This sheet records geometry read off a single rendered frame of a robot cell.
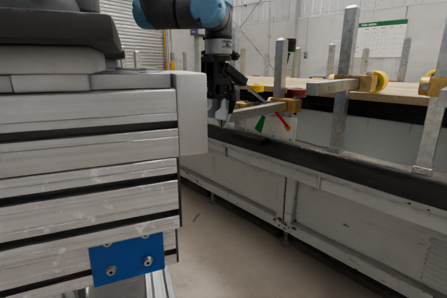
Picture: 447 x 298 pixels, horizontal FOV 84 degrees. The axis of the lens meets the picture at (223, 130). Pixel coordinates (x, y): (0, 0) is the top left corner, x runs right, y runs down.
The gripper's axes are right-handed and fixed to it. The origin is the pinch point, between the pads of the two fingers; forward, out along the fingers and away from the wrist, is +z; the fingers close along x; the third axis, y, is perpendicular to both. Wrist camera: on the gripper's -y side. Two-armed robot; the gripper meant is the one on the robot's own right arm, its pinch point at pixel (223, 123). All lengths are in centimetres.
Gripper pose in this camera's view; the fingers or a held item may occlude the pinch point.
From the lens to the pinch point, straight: 76.8
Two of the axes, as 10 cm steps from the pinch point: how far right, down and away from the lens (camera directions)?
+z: 0.0, 9.7, 2.6
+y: -7.2, 1.8, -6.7
